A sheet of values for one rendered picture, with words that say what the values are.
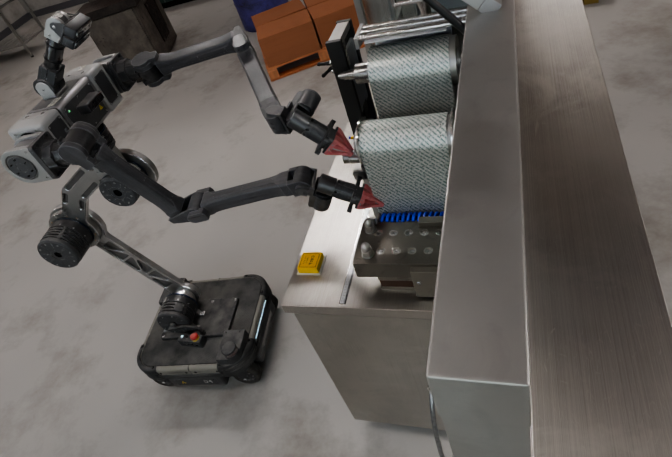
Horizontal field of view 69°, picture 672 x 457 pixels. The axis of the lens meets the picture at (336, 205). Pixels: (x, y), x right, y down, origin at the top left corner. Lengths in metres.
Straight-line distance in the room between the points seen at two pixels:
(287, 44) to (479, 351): 4.54
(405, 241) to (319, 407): 1.18
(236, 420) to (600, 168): 2.01
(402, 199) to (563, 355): 0.85
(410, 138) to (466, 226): 0.79
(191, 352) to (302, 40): 3.23
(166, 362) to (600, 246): 2.11
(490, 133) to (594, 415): 0.34
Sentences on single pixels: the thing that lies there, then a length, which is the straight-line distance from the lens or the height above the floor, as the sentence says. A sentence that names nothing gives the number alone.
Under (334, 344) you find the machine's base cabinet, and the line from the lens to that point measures 1.66.
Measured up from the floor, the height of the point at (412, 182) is 1.15.
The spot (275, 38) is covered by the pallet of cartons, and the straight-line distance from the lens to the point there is 4.83.
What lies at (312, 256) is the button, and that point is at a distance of 1.59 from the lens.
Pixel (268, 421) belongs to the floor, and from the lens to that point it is 2.43.
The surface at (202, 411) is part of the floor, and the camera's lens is 2.62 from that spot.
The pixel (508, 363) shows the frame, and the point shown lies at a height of 1.65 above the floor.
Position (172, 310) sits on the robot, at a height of 0.41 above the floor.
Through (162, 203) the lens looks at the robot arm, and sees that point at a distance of 1.64.
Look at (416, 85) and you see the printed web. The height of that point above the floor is 1.31.
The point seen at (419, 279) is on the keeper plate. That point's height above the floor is 0.99.
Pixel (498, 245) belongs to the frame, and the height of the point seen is 1.65.
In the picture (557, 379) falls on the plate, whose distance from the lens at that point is 0.67.
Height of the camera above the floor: 2.04
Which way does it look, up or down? 40 degrees down
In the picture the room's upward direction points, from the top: 21 degrees counter-clockwise
